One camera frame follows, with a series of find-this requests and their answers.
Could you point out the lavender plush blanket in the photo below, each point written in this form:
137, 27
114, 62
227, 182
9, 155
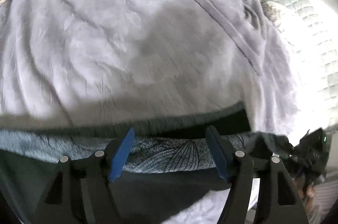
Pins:
76, 74

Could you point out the quilted white bedspread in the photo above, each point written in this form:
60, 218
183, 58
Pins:
325, 45

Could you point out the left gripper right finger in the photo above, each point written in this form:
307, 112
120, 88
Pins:
278, 199

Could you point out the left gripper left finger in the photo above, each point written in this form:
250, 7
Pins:
79, 189

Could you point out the dark patterned pants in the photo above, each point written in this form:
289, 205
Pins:
160, 170

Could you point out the right hand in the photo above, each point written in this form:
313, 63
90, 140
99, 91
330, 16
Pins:
306, 194

